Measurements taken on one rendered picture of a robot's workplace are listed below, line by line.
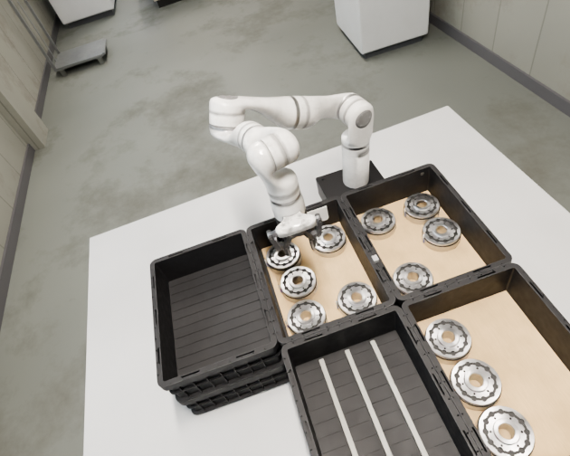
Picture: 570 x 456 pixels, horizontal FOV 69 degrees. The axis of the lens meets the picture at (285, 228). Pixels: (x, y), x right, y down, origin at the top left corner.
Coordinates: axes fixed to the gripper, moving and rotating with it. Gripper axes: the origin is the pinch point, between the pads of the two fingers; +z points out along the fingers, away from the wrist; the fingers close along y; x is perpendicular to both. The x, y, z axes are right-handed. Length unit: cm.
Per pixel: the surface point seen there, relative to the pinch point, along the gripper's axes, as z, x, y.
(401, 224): 17.1, -9.3, -32.0
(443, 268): 17.2, 9.4, -35.4
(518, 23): 64, -168, -190
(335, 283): 17.2, 2.6, -6.5
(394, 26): 79, -244, -139
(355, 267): 17.2, -0.4, -13.6
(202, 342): 17.5, 6.1, 33.5
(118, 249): 30, -53, 65
